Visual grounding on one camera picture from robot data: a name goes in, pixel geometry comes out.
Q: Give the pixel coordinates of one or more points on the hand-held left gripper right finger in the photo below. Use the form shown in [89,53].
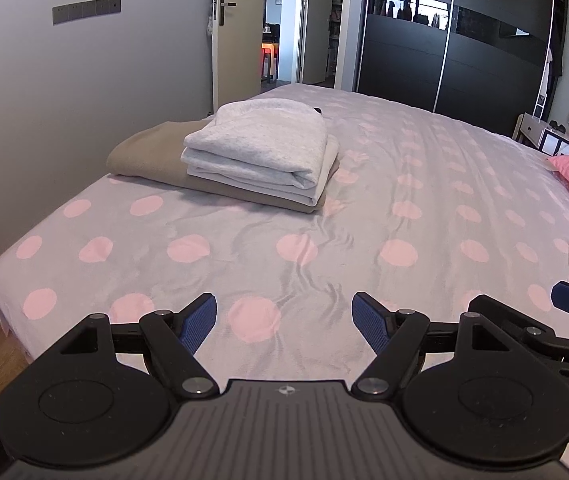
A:
[372,322]

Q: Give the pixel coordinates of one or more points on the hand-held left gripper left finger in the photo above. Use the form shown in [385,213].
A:
[197,322]

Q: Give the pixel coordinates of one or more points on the light grey printed sweatshirt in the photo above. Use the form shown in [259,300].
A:
[264,140]

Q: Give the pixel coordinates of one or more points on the hanging dark clothes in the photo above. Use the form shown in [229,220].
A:
[557,35]

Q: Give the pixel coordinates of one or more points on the grey pink polka dot bedspread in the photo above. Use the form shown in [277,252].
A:
[314,235]

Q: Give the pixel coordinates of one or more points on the white dresser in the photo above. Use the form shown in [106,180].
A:
[544,135]

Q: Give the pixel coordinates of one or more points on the beige garment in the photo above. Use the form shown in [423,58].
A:
[149,155]

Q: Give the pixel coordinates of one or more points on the black sliding door wardrobe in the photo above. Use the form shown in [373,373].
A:
[404,60]

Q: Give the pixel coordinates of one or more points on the red orange stool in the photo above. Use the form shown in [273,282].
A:
[268,60]

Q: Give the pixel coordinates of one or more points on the white door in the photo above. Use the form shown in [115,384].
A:
[239,50]

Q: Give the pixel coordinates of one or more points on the grey door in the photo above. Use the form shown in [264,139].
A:
[317,20]

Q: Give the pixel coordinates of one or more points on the grey wall switch panel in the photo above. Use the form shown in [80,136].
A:
[87,10]

